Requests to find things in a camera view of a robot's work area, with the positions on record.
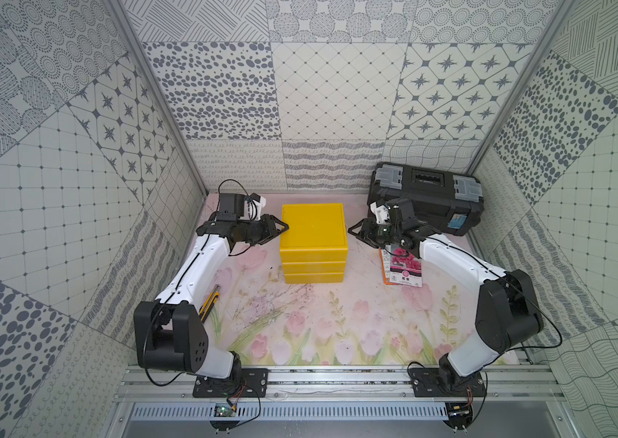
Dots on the yellow drawer cabinet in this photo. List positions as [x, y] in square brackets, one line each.
[314, 249]

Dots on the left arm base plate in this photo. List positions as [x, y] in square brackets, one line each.
[243, 383]

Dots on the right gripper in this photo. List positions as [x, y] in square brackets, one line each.
[368, 225]

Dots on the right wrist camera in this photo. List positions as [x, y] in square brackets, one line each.
[393, 211]

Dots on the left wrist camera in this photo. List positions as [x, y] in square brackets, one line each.
[234, 207]

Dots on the orange seed bag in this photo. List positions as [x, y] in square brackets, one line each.
[385, 266]

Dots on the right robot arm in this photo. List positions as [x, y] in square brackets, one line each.
[507, 311]

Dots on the pink flower seed bag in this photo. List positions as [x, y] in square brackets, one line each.
[405, 269]

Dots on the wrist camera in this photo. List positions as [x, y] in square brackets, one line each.
[234, 207]
[393, 211]

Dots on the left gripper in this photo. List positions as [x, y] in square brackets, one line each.
[257, 230]

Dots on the yellow utility knife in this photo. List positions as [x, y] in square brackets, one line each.
[209, 303]

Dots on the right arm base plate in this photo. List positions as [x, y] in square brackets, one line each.
[432, 382]

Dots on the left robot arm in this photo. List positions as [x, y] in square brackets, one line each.
[170, 334]

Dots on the black toolbox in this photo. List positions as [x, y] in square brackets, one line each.
[451, 202]

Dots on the aluminium mounting rail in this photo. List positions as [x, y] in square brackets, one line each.
[508, 383]

